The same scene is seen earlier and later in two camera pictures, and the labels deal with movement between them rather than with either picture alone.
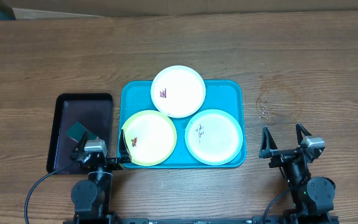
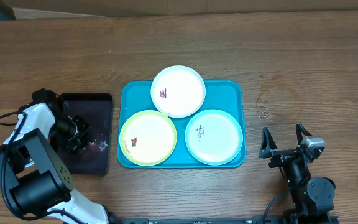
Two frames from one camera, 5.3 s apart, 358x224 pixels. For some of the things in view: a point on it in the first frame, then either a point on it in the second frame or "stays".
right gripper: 270,149 stays
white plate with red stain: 178,91 stays
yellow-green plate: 151,137 stays
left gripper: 123,154 -> 74,145
